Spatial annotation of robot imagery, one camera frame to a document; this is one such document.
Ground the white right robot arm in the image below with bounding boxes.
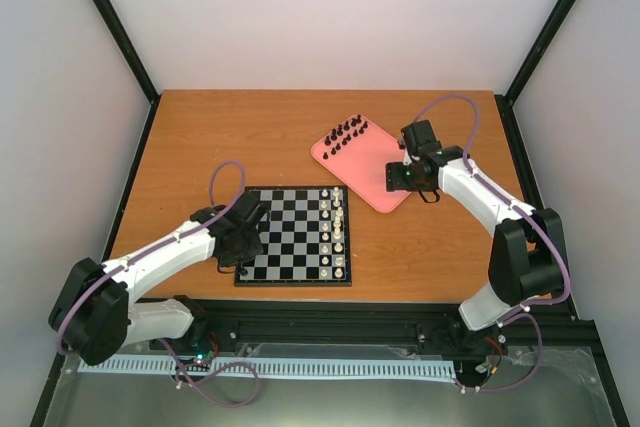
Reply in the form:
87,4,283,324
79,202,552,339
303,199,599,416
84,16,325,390
386,120,570,331

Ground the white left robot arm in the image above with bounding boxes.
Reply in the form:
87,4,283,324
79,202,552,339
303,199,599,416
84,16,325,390
48,192,267,365

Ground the pink plastic tray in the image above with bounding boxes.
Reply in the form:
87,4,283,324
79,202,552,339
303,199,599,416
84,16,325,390
310,114,410,213

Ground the black and white chessboard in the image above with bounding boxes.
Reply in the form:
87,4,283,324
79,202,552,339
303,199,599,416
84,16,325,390
234,185,352,287

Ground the black aluminium frame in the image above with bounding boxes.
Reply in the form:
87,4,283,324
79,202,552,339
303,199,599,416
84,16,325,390
48,0,629,426

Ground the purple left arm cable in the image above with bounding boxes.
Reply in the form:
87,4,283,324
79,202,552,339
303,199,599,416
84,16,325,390
54,160,261,408

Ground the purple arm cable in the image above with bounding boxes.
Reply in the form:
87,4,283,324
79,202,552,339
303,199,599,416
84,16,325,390
419,93,572,394
54,160,261,408

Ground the light blue cable duct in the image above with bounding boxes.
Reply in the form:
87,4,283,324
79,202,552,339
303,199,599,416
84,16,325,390
77,354,456,383

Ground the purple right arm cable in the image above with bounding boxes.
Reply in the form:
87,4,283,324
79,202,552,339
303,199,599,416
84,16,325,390
419,93,572,394

